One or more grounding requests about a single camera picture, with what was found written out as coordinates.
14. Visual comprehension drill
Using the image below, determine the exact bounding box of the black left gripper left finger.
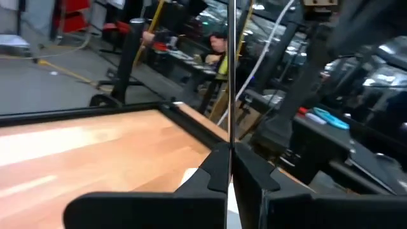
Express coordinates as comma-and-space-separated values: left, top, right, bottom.
63, 142, 230, 229

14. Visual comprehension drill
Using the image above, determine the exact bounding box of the black metal post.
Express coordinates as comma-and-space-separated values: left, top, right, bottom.
88, 18, 146, 108

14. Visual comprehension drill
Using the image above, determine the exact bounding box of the black desk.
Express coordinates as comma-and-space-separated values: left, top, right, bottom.
148, 47, 230, 116

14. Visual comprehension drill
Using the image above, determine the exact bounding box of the white floor platform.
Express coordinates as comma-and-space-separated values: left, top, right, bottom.
0, 33, 32, 57

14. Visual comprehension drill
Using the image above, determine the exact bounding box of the teal plastic item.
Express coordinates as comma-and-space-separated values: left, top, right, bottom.
312, 107, 350, 130

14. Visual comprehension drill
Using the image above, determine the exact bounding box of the white rod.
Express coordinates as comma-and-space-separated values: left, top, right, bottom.
217, 0, 296, 127

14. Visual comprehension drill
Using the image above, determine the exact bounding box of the yellow floor cable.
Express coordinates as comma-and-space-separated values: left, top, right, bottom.
37, 59, 112, 94

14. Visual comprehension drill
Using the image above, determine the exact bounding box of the red stool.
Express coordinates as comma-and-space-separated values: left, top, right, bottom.
102, 20, 132, 36

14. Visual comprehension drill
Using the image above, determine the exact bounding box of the silver fork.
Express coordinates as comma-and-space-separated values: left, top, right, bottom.
227, 0, 238, 187

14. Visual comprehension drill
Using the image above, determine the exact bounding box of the person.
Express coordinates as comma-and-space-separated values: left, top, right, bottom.
203, 30, 230, 77

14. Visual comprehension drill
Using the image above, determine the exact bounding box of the red tool cabinet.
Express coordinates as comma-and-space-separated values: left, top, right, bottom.
53, 0, 92, 34

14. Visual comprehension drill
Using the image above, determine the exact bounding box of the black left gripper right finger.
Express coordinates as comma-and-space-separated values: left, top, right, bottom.
232, 142, 407, 229

